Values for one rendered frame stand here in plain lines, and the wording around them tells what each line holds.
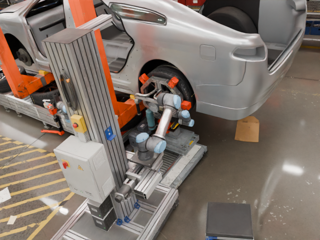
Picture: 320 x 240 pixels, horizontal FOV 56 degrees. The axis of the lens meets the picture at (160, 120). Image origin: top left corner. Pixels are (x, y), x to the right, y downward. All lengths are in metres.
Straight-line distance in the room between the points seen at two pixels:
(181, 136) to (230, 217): 1.41
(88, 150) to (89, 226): 1.06
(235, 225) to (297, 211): 0.85
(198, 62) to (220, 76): 0.26
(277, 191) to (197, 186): 0.86
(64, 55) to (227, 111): 1.78
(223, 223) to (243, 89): 1.25
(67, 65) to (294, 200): 2.60
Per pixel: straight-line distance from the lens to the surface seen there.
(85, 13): 3.07
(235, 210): 2.94
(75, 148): 2.41
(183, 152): 3.78
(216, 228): 2.82
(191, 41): 3.02
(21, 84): 5.03
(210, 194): 3.50
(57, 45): 2.10
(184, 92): 3.31
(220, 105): 3.19
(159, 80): 3.32
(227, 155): 3.93
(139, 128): 3.82
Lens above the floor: 2.65
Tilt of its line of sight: 35 degrees down
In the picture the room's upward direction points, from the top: 9 degrees counter-clockwise
